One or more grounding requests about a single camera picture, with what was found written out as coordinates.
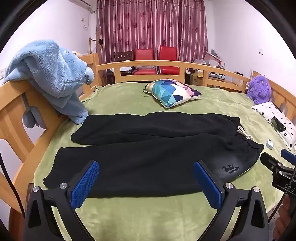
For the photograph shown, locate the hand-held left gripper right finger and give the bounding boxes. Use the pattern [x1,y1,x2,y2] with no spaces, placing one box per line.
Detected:
[193,161,270,241]

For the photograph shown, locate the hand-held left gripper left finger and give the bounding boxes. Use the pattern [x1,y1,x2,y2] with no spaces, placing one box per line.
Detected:
[24,160,100,241]

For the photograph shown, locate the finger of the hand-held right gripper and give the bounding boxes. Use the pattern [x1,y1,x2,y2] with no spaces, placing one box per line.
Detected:
[260,152,285,172]
[280,149,296,165]

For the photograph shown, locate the black fleece pants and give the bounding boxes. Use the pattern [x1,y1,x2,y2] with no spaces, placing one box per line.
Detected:
[43,112,264,199]

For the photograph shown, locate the person's right hand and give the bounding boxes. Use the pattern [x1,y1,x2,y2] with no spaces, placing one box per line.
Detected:
[273,197,296,241]

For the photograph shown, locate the dark rectangular item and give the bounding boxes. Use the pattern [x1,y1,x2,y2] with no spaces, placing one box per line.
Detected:
[271,117,285,133]

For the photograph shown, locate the white dotted pillow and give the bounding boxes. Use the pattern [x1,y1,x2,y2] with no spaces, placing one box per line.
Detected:
[251,101,296,151]

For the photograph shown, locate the green plush blanket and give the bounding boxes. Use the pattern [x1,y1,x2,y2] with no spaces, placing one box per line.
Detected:
[33,82,296,241]

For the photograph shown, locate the purple plush toy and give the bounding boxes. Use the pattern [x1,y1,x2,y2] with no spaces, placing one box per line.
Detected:
[246,75,271,105]

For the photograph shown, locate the geometric patterned pillow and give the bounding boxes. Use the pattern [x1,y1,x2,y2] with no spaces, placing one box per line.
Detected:
[143,78,202,108]

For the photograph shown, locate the cardboard box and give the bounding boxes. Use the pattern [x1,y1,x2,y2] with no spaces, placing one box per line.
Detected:
[189,70,209,85]

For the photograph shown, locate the pile of clutter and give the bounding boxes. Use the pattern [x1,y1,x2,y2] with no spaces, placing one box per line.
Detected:
[194,49,226,69]

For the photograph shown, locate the dark wooden chair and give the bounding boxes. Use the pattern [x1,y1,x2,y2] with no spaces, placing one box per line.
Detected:
[113,51,134,76]

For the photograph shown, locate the red patterned curtain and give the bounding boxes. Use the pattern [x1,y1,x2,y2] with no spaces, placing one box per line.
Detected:
[96,0,208,63]

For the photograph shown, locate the white air conditioner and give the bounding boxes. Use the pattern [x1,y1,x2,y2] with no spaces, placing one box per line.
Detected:
[76,0,97,13]

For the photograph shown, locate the right hand-held gripper cable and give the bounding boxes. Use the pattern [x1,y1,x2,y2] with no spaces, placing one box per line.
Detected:
[268,169,296,220]

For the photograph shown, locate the black cable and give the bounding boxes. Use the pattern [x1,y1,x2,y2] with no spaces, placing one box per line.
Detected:
[0,152,26,217]

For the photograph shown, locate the wooden bed frame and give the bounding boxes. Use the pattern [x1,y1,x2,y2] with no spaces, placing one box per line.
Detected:
[0,53,296,241]

